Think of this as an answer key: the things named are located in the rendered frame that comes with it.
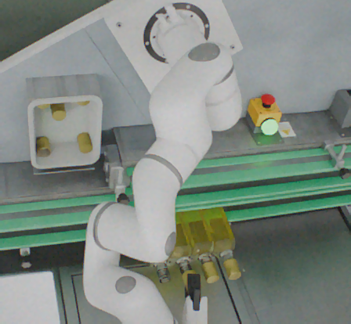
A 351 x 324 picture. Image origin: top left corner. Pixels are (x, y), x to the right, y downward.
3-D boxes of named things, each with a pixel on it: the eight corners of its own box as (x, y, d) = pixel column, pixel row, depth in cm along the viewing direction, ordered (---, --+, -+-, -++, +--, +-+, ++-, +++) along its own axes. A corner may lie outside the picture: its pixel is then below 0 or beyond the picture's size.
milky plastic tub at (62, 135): (29, 146, 148) (31, 170, 142) (24, 78, 133) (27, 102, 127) (94, 140, 153) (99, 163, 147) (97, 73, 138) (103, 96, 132)
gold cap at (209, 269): (200, 270, 143) (204, 284, 140) (202, 262, 141) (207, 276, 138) (213, 268, 144) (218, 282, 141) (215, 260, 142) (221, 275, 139)
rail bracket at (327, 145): (317, 145, 160) (338, 180, 151) (325, 126, 155) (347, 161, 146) (330, 144, 161) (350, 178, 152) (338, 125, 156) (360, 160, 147)
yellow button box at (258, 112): (244, 116, 162) (253, 134, 157) (250, 95, 157) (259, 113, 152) (266, 114, 164) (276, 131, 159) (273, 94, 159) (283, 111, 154)
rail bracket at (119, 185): (106, 194, 149) (115, 232, 141) (109, 148, 138) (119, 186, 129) (117, 192, 150) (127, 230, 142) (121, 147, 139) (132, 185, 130)
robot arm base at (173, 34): (134, 16, 123) (151, 52, 112) (185, -12, 122) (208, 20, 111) (164, 66, 134) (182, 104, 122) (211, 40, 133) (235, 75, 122)
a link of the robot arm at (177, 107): (146, 180, 105) (120, 116, 94) (211, 96, 117) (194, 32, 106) (189, 195, 100) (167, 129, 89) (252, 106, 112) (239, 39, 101)
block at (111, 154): (101, 170, 153) (106, 189, 148) (103, 144, 146) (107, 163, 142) (114, 168, 154) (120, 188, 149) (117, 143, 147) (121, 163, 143)
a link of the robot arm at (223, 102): (182, 98, 121) (206, 145, 110) (167, 48, 112) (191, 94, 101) (224, 82, 122) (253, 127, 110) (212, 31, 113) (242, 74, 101)
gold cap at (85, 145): (85, 143, 151) (88, 155, 148) (74, 139, 149) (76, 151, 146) (92, 135, 149) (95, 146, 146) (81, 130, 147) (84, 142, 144)
